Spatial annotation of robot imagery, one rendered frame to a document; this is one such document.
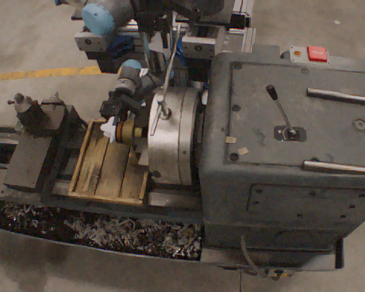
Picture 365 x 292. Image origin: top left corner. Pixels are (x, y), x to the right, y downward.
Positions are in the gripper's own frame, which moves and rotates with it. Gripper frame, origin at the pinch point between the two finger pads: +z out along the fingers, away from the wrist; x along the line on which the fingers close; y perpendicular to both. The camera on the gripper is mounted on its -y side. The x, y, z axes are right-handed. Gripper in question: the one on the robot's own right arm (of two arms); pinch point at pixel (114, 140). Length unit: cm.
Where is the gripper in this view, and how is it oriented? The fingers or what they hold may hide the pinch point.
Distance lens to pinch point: 112.8
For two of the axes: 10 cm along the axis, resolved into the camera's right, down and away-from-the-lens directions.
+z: -1.4, 8.5, -5.1
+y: -9.9, -0.7, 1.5
